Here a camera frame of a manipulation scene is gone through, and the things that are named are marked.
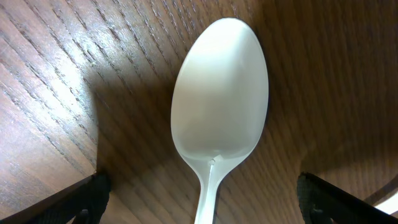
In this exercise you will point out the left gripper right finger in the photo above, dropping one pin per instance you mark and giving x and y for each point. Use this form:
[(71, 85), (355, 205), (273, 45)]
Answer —
[(321, 202)]

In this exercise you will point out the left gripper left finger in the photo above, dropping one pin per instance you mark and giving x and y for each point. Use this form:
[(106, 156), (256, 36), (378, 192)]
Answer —
[(82, 202)]

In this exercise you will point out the white plastic spoon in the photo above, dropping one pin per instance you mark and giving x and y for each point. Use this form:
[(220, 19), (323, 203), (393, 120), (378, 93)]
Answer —
[(390, 205), (219, 105)]

